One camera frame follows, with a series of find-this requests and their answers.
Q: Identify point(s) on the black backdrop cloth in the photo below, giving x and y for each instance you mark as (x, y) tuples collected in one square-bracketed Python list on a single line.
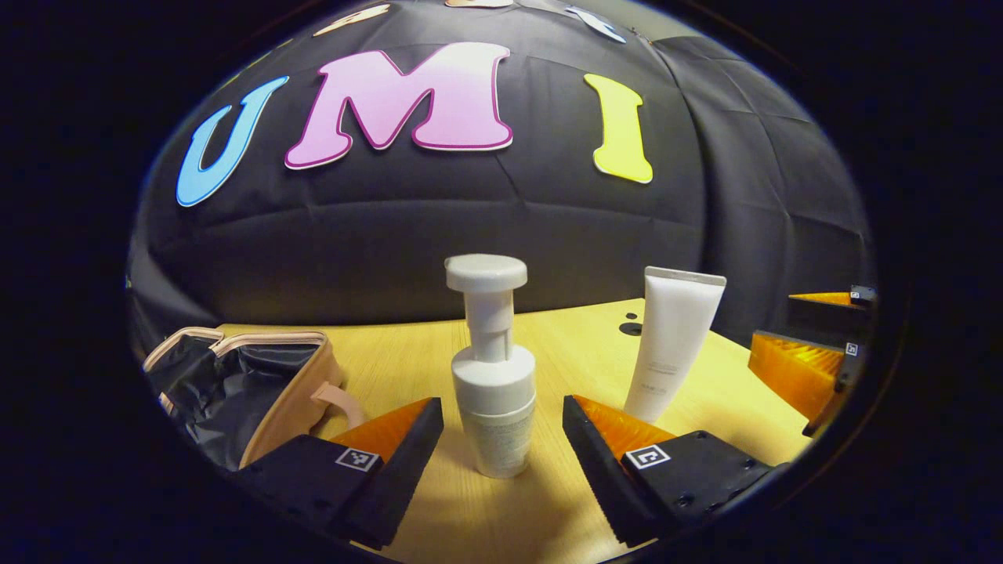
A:
[(439, 219)]

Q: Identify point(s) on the white squeeze tube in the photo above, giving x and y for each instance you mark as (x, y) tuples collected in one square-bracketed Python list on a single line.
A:
[(666, 345)]

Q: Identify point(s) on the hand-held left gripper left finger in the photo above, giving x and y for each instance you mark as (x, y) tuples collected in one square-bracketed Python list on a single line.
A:
[(392, 478)]

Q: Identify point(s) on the white pump bottle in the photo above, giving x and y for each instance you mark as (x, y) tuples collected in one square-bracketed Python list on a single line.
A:
[(495, 392)]

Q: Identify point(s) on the pink suitcase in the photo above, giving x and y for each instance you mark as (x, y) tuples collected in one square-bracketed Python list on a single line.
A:
[(290, 399)]

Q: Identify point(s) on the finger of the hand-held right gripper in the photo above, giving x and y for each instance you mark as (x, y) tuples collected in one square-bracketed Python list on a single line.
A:
[(791, 372), (823, 317)]

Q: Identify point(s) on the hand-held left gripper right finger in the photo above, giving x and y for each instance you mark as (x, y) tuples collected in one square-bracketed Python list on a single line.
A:
[(599, 478)]

